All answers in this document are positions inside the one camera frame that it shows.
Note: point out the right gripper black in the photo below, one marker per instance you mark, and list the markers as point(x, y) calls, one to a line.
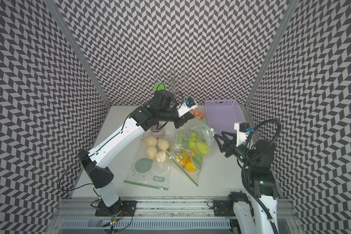
point(226, 145)

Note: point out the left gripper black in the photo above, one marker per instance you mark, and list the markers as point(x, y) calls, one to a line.
point(183, 119)

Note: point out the zip bag with green pears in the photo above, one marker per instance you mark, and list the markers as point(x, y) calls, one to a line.
point(204, 132)

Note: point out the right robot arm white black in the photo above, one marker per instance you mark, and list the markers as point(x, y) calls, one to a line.
point(256, 208)

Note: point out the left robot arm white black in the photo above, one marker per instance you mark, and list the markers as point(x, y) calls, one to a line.
point(162, 107)

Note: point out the zip bag with orange fruit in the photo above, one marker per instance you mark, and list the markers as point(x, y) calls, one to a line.
point(188, 163)

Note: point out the zip bag with beige fruit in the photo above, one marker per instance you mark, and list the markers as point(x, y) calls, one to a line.
point(151, 165)

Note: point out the lilac mug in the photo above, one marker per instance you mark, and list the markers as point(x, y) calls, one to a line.
point(157, 131)

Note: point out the orange patterned small bowl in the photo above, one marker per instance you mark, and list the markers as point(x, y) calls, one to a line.
point(199, 113)

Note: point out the purple plastic basket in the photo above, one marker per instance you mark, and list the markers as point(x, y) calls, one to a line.
point(222, 114)

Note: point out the green plastic goblet upside down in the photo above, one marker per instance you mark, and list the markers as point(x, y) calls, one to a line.
point(159, 86)

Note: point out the chrome mug tree stand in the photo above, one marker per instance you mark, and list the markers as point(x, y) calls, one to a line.
point(173, 81)

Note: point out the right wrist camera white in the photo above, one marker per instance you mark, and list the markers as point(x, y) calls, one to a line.
point(242, 129)

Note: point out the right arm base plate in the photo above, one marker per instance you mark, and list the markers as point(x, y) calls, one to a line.
point(221, 209)

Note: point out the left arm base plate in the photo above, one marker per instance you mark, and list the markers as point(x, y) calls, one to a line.
point(120, 208)

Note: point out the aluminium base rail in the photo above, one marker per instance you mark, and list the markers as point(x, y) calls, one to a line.
point(175, 215)

